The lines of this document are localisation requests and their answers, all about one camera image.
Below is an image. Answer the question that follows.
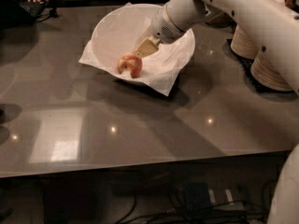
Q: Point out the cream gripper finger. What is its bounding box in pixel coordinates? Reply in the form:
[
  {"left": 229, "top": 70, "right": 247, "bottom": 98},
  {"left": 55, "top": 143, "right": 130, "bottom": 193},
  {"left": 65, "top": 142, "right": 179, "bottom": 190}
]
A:
[
  {"left": 134, "top": 28, "right": 152, "bottom": 50},
  {"left": 133, "top": 36, "right": 160, "bottom": 59}
]

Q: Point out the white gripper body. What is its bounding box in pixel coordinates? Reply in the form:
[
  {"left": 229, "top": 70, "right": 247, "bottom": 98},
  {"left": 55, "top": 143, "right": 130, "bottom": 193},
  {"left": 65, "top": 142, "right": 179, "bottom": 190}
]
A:
[{"left": 149, "top": 7, "right": 185, "bottom": 44}]

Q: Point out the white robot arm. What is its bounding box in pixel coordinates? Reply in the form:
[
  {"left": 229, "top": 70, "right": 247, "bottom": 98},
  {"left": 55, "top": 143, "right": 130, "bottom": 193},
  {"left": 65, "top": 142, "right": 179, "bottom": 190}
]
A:
[{"left": 133, "top": 0, "right": 299, "bottom": 224}]

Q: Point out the bitten red apple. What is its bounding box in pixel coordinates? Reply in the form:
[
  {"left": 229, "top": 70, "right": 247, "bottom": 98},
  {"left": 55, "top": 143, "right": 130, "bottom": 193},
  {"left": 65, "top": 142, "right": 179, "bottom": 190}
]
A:
[{"left": 118, "top": 52, "right": 143, "bottom": 78}]

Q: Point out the white bowl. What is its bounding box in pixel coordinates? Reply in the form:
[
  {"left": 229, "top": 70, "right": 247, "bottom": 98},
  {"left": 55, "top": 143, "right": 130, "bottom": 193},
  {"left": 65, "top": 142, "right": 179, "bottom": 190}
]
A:
[{"left": 90, "top": 3, "right": 196, "bottom": 86}]

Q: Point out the white paper liner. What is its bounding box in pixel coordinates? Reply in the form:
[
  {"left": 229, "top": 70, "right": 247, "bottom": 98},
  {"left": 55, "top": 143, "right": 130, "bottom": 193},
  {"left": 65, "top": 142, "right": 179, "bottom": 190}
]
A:
[{"left": 78, "top": 2, "right": 194, "bottom": 97}]

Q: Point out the glass jar with grains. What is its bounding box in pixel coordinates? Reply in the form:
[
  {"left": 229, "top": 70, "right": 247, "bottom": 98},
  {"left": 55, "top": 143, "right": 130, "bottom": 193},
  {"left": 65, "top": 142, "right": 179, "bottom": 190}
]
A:
[{"left": 206, "top": 13, "right": 232, "bottom": 28}]

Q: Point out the rear stack of paper plates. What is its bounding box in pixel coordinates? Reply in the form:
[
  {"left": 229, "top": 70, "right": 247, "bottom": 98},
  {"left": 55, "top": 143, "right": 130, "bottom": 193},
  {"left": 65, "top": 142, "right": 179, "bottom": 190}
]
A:
[{"left": 231, "top": 25, "right": 258, "bottom": 60}]

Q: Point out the stack of paper plates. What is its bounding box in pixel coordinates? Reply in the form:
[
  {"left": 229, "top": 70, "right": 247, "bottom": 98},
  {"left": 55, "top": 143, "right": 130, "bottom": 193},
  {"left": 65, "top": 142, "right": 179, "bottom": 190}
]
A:
[
  {"left": 231, "top": 25, "right": 258, "bottom": 60},
  {"left": 250, "top": 50, "right": 292, "bottom": 91}
]

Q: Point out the black tray under plates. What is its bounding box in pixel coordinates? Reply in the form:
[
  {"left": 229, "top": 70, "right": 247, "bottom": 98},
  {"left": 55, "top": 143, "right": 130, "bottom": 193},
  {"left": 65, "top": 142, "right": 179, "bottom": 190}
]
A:
[{"left": 226, "top": 38, "right": 275, "bottom": 94}]

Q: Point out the front stack of paper plates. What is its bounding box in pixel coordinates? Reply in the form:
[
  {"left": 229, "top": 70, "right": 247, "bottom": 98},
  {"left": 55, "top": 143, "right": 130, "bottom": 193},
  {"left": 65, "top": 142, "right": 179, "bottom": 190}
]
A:
[{"left": 250, "top": 50, "right": 292, "bottom": 91}]

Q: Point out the black laptop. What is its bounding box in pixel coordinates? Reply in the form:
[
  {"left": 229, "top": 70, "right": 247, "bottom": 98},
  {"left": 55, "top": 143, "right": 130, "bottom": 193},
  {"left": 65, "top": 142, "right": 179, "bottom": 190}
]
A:
[{"left": 0, "top": 0, "right": 47, "bottom": 29}]

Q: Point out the black power strip box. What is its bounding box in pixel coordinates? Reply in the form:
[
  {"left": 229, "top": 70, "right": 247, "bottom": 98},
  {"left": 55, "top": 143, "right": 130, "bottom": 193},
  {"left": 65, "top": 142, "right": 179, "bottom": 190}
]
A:
[{"left": 183, "top": 182, "right": 245, "bottom": 212}]

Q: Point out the black cable on floor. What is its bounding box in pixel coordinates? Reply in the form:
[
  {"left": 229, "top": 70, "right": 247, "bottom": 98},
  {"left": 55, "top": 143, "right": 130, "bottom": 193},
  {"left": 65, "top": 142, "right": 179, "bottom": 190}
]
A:
[{"left": 115, "top": 179, "right": 278, "bottom": 224}]

